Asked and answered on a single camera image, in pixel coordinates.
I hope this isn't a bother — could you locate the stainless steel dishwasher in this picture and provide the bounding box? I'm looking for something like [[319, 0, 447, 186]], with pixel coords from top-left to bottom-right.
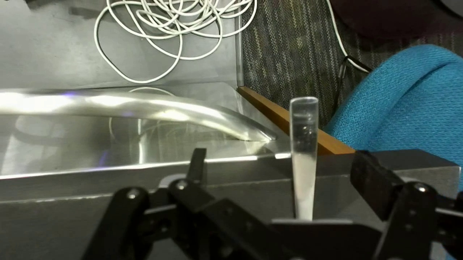
[[0, 82, 293, 180]]

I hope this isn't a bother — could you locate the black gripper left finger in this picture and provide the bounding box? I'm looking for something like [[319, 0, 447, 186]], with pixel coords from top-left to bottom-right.
[[81, 148, 272, 260]]

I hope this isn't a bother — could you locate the steel dishwasher handle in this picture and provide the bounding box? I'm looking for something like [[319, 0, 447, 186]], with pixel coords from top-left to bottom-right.
[[0, 89, 275, 147]]

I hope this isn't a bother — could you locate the coiled white cable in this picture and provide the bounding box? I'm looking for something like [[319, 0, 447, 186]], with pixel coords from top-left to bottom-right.
[[92, 0, 259, 86]]

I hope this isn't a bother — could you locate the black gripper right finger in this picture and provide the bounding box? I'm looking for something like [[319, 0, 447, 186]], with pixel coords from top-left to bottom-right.
[[348, 149, 463, 260]]

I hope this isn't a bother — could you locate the blue fabric chair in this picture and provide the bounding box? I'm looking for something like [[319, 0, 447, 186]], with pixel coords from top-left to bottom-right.
[[324, 44, 463, 168]]

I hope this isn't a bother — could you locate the thin white cable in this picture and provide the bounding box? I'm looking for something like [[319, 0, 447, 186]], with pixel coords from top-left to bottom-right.
[[324, 0, 373, 76]]

